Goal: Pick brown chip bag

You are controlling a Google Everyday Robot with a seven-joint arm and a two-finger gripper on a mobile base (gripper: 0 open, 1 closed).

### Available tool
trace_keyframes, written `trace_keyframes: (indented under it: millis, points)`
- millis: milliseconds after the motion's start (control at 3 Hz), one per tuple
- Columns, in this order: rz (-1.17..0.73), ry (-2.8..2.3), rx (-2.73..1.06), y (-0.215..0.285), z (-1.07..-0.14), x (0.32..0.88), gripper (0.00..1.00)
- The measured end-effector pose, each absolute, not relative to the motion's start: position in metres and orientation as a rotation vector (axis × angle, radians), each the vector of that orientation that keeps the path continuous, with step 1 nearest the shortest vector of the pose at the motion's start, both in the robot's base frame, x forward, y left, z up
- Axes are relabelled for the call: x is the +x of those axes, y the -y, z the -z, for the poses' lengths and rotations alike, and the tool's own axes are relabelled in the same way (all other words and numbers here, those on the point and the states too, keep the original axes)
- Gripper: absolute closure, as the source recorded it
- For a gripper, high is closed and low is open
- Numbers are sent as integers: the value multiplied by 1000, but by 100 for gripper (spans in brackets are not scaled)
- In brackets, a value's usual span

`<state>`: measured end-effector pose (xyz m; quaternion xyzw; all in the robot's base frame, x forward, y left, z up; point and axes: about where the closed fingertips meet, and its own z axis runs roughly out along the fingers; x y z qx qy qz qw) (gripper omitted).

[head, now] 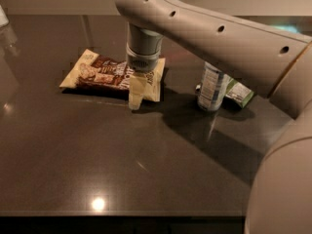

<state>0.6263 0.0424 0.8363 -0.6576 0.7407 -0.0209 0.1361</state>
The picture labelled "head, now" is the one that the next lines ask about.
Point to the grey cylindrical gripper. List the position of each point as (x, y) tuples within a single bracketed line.
[(142, 61)]

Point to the brown sea salt chip bag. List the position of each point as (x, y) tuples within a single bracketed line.
[(95, 72)]

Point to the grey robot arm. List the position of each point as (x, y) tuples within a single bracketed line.
[(274, 63)]

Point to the green snack bag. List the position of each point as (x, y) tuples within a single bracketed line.
[(238, 93)]

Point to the clear plastic water bottle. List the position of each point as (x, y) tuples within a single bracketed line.
[(213, 87)]

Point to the white object at left edge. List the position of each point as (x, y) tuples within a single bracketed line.
[(3, 18)]

